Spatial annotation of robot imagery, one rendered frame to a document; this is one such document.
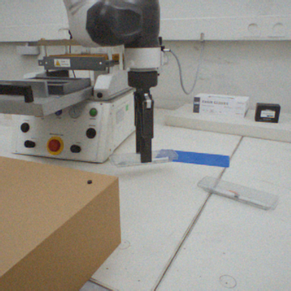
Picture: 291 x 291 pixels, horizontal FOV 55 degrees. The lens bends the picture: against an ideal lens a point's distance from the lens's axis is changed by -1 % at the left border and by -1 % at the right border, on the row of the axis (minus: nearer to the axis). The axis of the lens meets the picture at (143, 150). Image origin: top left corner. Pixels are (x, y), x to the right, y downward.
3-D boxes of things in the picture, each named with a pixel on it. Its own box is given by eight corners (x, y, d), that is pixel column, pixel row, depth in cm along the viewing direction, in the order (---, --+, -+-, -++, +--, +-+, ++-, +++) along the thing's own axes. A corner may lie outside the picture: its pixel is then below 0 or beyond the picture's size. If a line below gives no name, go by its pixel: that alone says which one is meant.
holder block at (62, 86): (36, 84, 93) (35, 76, 92) (91, 86, 88) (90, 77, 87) (0, 91, 78) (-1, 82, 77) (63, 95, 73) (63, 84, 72)
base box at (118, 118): (82, 115, 142) (80, 81, 135) (154, 120, 132) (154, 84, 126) (10, 153, 93) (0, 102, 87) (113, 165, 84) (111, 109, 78)
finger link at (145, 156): (151, 136, 73) (151, 137, 72) (151, 161, 75) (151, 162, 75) (139, 137, 72) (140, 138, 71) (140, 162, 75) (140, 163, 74)
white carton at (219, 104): (199, 107, 139) (200, 92, 136) (247, 112, 130) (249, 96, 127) (192, 112, 129) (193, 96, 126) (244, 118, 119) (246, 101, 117)
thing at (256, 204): (195, 190, 70) (196, 182, 69) (204, 182, 74) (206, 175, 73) (273, 215, 60) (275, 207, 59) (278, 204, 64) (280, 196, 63)
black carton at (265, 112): (254, 117, 120) (256, 102, 117) (276, 119, 117) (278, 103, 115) (254, 121, 114) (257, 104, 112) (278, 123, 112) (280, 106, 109)
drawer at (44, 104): (38, 94, 96) (35, 71, 93) (97, 97, 90) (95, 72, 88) (-32, 114, 69) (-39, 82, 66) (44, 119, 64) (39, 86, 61)
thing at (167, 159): (112, 170, 74) (111, 162, 73) (109, 162, 79) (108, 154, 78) (178, 163, 77) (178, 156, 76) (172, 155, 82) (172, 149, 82)
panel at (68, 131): (14, 152, 93) (22, 98, 94) (97, 162, 85) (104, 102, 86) (10, 152, 91) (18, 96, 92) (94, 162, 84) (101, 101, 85)
